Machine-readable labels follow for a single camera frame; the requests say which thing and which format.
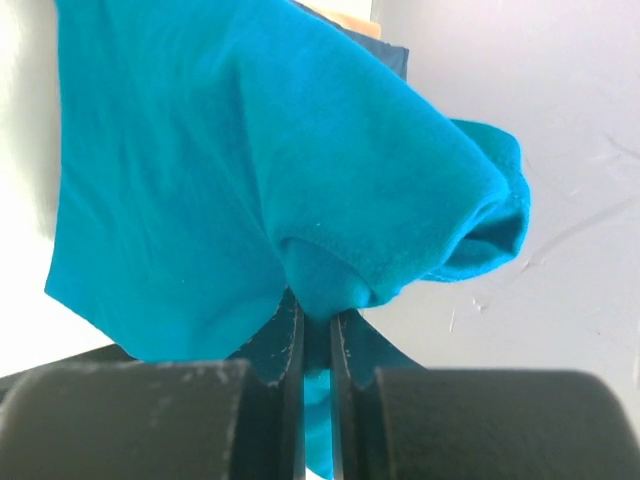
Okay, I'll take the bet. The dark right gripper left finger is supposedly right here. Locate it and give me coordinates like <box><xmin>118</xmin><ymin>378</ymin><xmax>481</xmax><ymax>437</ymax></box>
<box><xmin>1</xmin><ymin>293</ymin><xmax>305</xmax><ymax>479</ymax></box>

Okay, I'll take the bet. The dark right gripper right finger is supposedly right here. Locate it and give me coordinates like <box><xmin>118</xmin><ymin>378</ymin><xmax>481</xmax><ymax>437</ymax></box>
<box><xmin>330</xmin><ymin>311</ymin><xmax>639</xmax><ymax>479</ymax></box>

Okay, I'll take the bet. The teal t-shirt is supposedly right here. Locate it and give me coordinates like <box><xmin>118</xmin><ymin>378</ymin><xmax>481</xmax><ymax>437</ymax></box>
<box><xmin>45</xmin><ymin>1</ymin><xmax>531</xmax><ymax>479</ymax></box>

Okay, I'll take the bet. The folded dark blue t-shirt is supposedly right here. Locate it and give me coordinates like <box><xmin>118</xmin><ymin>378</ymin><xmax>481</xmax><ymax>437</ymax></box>
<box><xmin>293</xmin><ymin>1</ymin><xmax>409</xmax><ymax>80</ymax></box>

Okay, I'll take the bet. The brown cardboard sheet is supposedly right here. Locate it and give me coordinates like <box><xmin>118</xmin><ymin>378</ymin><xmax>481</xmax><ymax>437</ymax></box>
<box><xmin>301</xmin><ymin>1</ymin><xmax>381</xmax><ymax>40</ymax></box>

